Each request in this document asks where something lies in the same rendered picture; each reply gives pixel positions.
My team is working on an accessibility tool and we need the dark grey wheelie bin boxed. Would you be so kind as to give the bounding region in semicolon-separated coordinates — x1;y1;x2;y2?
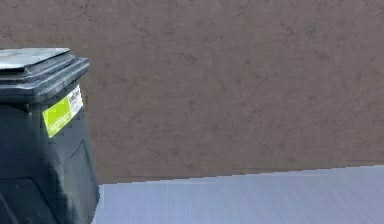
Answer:
0;47;101;224

